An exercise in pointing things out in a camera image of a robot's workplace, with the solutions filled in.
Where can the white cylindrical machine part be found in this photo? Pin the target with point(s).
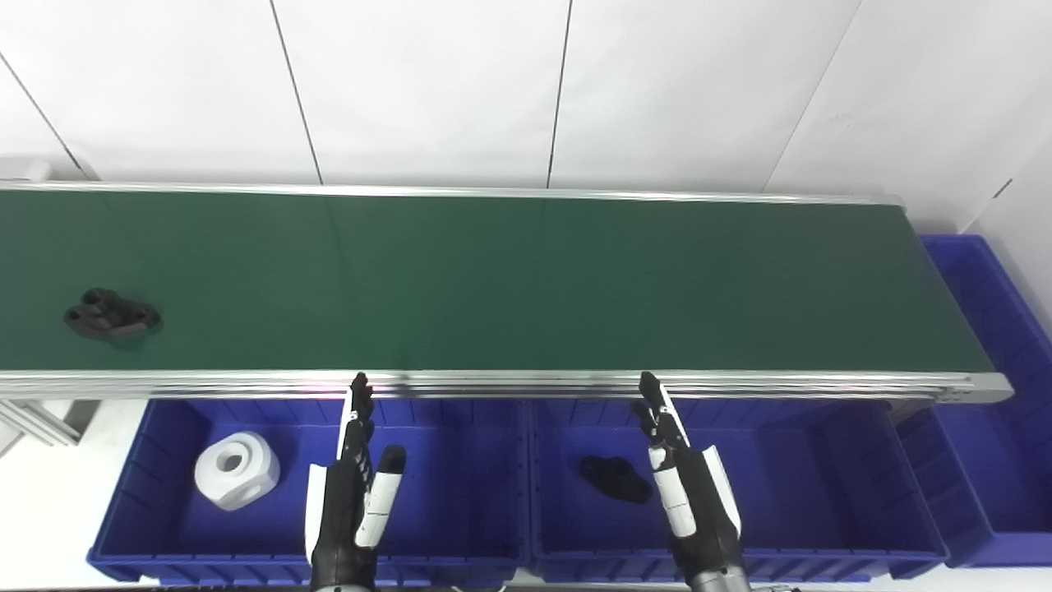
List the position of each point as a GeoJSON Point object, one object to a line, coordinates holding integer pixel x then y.
{"type": "Point", "coordinates": [246, 481]}

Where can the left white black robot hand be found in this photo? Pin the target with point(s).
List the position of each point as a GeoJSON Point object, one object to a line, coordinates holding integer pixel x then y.
{"type": "Point", "coordinates": [337, 518]}

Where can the blue plastic bin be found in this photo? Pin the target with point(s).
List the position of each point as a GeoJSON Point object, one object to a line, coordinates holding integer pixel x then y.
{"type": "Point", "coordinates": [822, 493]}
{"type": "Point", "coordinates": [986, 329]}
{"type": "Point", "coordinates": [460, 493]}

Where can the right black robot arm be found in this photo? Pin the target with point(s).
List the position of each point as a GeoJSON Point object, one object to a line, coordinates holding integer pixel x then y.
{"type": "Point", "coordinates": [719, 582]}

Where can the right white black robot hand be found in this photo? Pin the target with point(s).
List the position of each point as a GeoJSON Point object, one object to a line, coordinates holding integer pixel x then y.
{"type": "Point", "coordinates": [699, 501]}

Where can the green conveyor belt aluminium frame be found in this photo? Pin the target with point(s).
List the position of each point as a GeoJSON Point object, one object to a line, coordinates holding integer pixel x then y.
{"type": "Point", "coordinates": [526, 279]}

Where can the black flanged machine part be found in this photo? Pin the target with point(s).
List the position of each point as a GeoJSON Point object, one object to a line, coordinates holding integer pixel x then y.
{"type": "Point", "coordinates": [616, 481]}
{"type": "Point", "coordinates": [111, 316]}

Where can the aluminium conveyor leg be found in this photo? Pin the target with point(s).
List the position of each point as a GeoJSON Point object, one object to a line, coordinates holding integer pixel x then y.
{"type": "Point", "coordinates": [37, 421]}

